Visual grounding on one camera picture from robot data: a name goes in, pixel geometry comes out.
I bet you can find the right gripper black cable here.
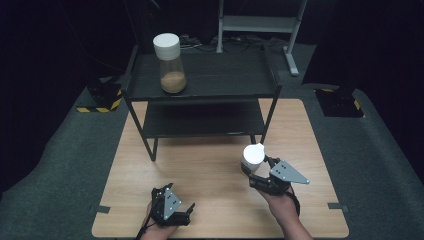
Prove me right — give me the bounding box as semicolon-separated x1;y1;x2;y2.
287;185;302;217

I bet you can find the grey tape strip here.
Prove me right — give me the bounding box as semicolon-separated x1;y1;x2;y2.
326;201;350;214
88;204;112;215

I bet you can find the person's left hand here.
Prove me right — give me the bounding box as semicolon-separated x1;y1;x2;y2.
139;201;180;240

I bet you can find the black two-tier shelf rack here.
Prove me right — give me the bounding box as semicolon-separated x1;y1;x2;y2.
120;43;284;163

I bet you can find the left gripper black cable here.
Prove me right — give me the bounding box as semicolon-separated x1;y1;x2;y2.
134;215;155;240

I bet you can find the clear jar with round lid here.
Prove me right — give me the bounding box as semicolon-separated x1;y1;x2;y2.
152;32;188;95

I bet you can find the grey metal stand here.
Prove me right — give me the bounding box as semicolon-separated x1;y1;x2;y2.
215;0;308;78

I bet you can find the person's right hand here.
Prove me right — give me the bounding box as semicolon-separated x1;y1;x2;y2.
261;185;302;228

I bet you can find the clear jar with flip lid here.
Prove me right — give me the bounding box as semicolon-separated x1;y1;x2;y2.
240;142;267;175

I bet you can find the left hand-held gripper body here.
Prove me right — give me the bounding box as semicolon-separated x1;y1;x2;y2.
150;185;194;228

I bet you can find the bundle of floor cables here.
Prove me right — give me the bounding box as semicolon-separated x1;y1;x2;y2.
179;33;288;54

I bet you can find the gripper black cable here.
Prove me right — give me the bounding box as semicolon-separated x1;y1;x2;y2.
287;185;302;217
134;215;155;240

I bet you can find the grey felt cover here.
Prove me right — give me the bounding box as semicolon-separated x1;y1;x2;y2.
0;42;424;240

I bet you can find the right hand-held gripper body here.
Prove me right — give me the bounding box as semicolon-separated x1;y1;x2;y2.
249;159;311;197

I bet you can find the black box with yellow stripes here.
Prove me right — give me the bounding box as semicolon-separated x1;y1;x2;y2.
75;78;123;114
314;87;365;119

